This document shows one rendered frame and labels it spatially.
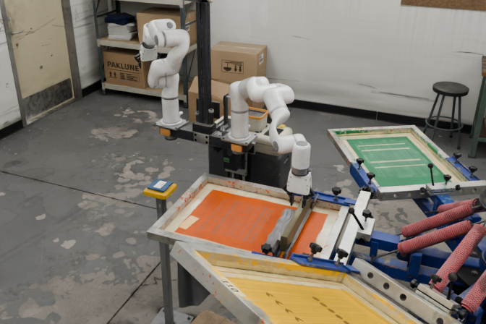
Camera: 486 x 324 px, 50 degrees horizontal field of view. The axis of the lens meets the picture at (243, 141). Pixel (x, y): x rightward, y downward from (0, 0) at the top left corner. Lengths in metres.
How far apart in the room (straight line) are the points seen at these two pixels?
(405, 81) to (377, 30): 0.64
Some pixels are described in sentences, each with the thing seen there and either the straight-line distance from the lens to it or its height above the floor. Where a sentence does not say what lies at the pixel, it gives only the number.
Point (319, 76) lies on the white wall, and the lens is 6.16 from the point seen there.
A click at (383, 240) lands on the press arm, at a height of 1.04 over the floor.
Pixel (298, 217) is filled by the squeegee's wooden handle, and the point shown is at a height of 1.06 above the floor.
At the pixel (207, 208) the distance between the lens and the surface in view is 2.56.
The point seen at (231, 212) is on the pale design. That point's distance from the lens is 2.53.
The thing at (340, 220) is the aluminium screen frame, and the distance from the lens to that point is 2.46.
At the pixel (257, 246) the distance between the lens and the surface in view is 2.31.
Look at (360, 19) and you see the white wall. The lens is 5.90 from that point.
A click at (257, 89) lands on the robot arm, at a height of 1.52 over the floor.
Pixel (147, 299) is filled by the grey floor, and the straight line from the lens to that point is 3.52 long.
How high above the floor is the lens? 2.34
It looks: 25 degrees down
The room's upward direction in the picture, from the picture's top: 1 degrees clockwise
